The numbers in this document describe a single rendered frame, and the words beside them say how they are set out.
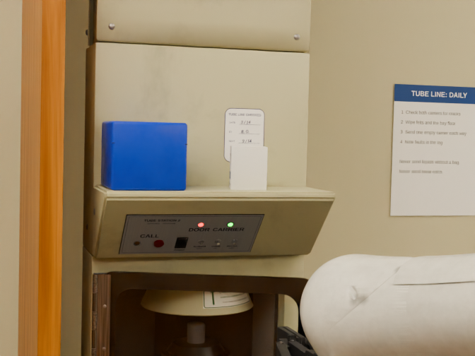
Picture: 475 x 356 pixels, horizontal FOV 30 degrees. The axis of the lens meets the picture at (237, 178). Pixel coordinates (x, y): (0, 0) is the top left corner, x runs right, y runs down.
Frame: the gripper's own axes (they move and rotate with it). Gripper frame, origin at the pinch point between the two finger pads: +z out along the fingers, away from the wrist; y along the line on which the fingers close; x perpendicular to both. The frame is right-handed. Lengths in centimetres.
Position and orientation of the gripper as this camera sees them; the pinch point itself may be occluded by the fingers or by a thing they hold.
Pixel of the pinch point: (290, 342)
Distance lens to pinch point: 121.7
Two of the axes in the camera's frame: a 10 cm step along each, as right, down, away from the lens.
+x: -0.2, 10.0, 0.5
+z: -2.9, -0.5, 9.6
